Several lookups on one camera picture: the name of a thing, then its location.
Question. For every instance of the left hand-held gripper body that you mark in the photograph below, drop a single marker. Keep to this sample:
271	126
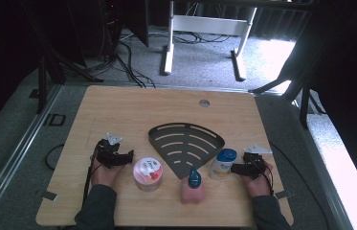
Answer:
107	153

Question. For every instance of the person's right hand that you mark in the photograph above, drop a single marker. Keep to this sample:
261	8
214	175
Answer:
259	187

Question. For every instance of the person's left hand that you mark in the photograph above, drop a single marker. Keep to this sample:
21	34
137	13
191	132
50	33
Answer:
104	175

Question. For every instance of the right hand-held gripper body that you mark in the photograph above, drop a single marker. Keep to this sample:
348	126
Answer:
254	166

